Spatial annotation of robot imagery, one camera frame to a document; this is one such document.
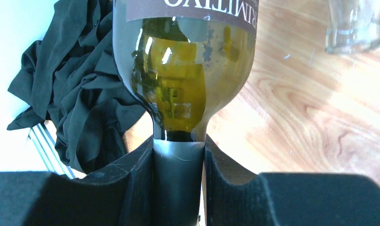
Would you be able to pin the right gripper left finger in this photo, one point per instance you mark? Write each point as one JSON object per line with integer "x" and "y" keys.
{"x": 119, "y": 194}

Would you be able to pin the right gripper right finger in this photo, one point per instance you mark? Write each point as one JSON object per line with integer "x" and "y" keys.
{"x": 235, "y": 196}

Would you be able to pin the dark green wine bottle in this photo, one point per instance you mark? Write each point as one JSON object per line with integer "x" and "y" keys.
{"x": 183, "y": 61}

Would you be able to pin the clear bottle middle lower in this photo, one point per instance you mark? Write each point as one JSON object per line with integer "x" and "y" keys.
{"x": 354, "y": 26}

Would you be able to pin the black cloth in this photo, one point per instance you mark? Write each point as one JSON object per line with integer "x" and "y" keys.
{"x": 70, "y": 78}

